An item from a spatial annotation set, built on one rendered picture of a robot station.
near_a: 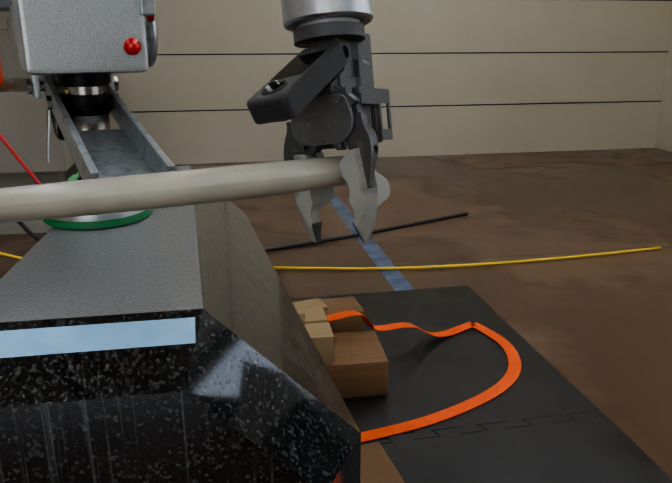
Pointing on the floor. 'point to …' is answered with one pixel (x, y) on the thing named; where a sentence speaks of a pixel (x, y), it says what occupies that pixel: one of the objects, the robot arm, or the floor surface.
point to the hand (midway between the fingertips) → (336, 230)
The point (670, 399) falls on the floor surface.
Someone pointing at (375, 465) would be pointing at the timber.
